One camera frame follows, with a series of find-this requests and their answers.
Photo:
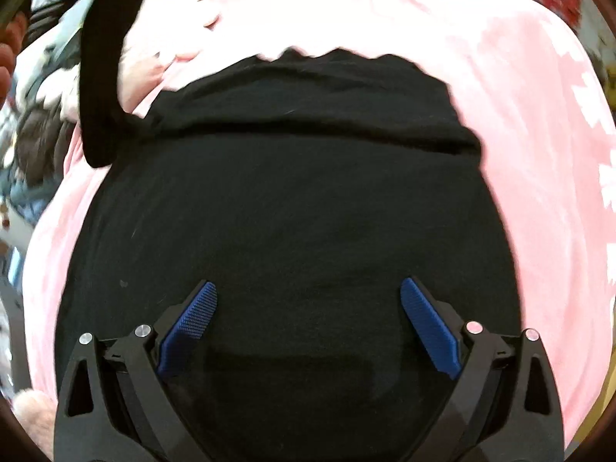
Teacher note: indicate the black knit garment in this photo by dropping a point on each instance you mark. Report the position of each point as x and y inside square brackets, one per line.
[288, 202]

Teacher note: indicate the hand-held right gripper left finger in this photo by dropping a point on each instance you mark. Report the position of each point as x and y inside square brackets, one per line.
[187, 327]

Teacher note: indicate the white fluffy plush toy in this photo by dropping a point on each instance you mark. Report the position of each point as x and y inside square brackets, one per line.
[33, 414]

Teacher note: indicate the brown puffer jacket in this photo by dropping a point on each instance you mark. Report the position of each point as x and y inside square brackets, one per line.
[41, 139]

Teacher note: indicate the pink printed blanket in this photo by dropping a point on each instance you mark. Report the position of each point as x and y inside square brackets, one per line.
[529, 130]

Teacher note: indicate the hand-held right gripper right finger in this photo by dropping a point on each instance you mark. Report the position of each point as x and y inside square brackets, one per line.
[430, 327]

